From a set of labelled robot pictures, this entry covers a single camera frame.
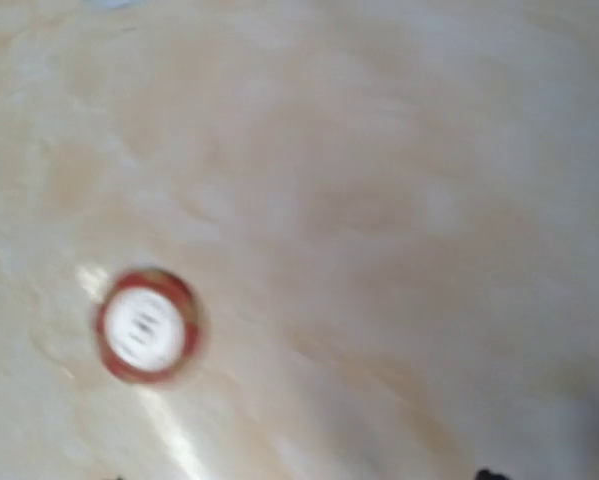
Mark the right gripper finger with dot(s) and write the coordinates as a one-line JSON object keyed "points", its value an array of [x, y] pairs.
{"points": [[487, 474]]}

